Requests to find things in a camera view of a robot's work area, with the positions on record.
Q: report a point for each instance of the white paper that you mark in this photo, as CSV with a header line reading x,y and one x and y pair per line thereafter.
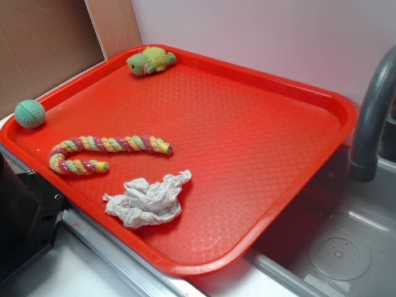
x,y
145,204

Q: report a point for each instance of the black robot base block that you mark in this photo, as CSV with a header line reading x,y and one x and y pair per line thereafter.
x,y
31,209

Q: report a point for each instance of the red plastic tray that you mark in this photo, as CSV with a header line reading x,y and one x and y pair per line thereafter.
x,y
250,140

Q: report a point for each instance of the green plush turtle toy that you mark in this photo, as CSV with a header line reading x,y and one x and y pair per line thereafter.
x,y
151,60

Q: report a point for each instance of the light wooden board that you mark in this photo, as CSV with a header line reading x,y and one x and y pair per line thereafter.
x,y
115,25

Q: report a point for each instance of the grey faucet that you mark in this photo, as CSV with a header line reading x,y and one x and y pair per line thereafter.
x,y
375,130

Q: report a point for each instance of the grey sink basin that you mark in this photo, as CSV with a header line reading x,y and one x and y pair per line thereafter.
x,y
337,236

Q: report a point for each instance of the green rubber ball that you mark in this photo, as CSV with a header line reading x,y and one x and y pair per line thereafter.
x,y
29,114

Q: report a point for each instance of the multicolour twisted rope toy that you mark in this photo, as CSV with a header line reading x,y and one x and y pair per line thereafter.
x,y
59,163

